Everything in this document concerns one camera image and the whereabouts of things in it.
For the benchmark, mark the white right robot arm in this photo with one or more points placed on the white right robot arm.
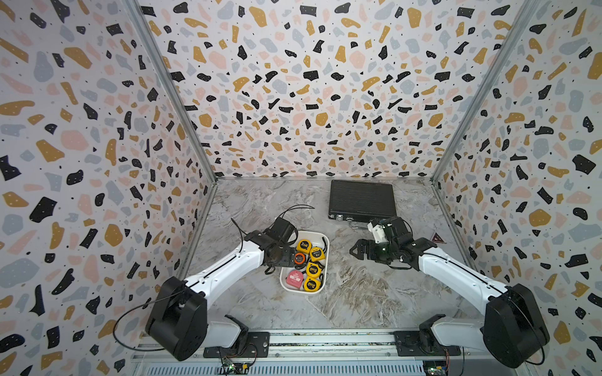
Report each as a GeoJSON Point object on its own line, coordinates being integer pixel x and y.
{"type": "Point", "coordinates": [511, 328]}

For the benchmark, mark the white plastic storage tray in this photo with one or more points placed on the white plastic storage tray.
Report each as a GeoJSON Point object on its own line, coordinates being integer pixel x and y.
{"type": "Point", "coordinates": [317, 240]}

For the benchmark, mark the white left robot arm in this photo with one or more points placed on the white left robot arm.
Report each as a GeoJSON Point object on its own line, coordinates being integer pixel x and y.
{"type": "Point", "coordinates": [179, 320]}

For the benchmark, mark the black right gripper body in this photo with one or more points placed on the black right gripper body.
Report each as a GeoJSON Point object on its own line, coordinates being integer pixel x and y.
{"type": "Point", "coordinates": [393, 251]}

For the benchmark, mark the black ribbed metal case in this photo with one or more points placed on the black ribbed metal case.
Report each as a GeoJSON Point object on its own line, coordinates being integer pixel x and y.
{"type": "Point", "coordinates": [362, 202]}

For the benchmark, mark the yellow front 3m tape measure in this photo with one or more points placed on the yellow front 3m tape measure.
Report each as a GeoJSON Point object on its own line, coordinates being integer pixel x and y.
{"type": "Point", "coordinates": [312, 285]}

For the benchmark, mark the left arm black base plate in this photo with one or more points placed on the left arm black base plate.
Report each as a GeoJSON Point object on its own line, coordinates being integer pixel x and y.
{"type": "Point", "coordinates": [250, 345]}

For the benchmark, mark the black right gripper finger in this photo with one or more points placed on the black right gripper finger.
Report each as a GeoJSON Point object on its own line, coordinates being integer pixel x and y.
{"type": "Point", "coordinates": [363, 254]}
{"type": "Point", "coordinates": [364, 244]}

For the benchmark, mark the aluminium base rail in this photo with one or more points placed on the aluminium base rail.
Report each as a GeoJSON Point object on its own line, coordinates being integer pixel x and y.
{"type": "Point", "coordinates": [312, 352]}

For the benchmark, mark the yellow deli 3m tape measure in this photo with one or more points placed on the yellow deli 3m tape measure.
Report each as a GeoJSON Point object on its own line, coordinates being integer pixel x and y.
{"type": "Point", "coordinates": [317, 254]}

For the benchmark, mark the yellow 2m tape measure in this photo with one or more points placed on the yellow 2m tape measure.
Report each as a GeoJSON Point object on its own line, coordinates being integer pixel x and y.
{"type": "Point", "coordinates": [304, 246]}

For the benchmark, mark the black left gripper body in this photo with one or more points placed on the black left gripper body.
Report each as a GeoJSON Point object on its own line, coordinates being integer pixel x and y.
{"type": "Point", "coordinates": [286, 257]}

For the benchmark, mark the aluminium corner post left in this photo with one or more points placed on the aluminium corner post left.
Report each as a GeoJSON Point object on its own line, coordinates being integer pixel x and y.
{"type": "Point", "coordinates": [136, 16]}

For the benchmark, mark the aluminium corner post right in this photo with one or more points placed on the aluminium corner post right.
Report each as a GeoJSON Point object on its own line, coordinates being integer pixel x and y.
{"type": "Point", "coordinates": [524, 15]}

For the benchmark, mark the black orange tape measure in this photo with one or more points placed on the black orange tape measure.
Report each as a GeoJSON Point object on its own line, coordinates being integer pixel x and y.
{"type": "Point", "coordinates": [300, 258]}

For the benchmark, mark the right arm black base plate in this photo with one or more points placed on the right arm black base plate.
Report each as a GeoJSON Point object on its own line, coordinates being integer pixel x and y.
{"type": "Point", "coordinates": [409, 343]}

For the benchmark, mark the pink tape measure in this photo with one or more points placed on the pink tape measure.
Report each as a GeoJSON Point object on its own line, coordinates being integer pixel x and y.
{"type": "Point", "coordinates": [295, 279]}

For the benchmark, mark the triangular all-in card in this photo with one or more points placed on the triangular all-in card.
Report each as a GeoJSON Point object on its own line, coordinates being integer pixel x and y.
{"type": "Point", "coordinates": [436, 238]}

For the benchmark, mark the aluminium corner post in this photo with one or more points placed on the aluminium corner post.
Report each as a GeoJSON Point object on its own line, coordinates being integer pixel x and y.
{"type": "Point", "coordinates": [136, 16]}
{"type": "Point", "coordinates": [524, 15]}

